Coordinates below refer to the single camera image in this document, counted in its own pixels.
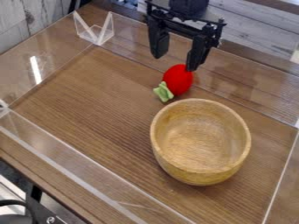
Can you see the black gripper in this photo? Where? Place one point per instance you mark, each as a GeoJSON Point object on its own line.
{"type": "Point", "coordinates": [189, 16]}

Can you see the red plush strawberry toy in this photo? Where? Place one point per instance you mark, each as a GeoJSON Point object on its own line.
{"type": "Point", "coordinates": [176, 84]}

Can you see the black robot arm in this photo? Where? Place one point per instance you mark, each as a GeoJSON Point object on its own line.
{"type": "Point", "coordinates": [188, 18]}

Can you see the wooden bowl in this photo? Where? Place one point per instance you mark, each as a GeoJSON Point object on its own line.
{"type": "Point", "coordinates": [201, 141]}

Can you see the clear acrylic tray walls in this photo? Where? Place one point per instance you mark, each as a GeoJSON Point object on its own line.
{"type": "Point", "coordinates": [77, 87]}

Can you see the black table frame bracket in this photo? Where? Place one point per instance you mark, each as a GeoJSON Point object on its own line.
{"type": "Point", "coordinates": [45, 216]}

